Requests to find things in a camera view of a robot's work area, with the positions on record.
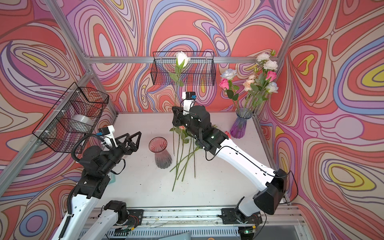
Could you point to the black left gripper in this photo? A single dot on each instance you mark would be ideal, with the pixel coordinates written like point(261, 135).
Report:
point(126, 151)

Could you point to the black wire basket back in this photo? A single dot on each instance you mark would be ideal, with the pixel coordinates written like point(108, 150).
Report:
point(190, 68)

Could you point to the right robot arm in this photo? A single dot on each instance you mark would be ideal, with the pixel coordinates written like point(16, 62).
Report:
point(271, 184)

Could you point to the black wire basket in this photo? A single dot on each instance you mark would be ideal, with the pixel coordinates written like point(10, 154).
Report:
point(58, 131)
point(190, 68)

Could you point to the white blue rose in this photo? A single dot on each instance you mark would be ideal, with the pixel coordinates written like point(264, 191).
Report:
point(229, 74)
point(271, 88)

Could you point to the peach rose spray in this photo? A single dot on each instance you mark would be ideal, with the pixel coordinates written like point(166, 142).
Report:
point(248, 88)

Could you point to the purple ribbed glass vase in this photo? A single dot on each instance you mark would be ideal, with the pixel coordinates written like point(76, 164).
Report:
point(238, 128)

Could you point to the silver tape roll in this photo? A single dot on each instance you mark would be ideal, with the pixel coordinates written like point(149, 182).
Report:
point(83, 119)

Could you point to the red glass vase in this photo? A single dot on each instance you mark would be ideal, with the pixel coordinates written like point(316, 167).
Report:
point(158, 146)

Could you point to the black wire basket left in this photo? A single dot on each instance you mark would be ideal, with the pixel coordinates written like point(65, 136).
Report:
point(58, 131)

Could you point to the flower pile on table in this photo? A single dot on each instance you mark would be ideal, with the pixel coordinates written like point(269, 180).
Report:
point(185, 149)

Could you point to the pink rose stem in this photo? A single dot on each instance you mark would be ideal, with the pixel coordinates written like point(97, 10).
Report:
point(231, 90)

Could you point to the white rose spray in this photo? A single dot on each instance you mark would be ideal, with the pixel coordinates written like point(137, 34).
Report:
point(265, 61)

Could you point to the small teal clock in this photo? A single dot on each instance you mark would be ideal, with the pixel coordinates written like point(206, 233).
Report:
point(112, 178)

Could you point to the white rosebud stem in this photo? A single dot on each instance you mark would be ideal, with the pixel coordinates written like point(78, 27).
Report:
point(182, 61)

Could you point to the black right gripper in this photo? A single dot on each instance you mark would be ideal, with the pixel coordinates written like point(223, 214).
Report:
point(178, 113)

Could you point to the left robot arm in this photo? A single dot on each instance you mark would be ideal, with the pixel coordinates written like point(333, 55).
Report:
point(90, 188)

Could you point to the metal base rail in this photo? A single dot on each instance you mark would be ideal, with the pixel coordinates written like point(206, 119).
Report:
point(188, 223)

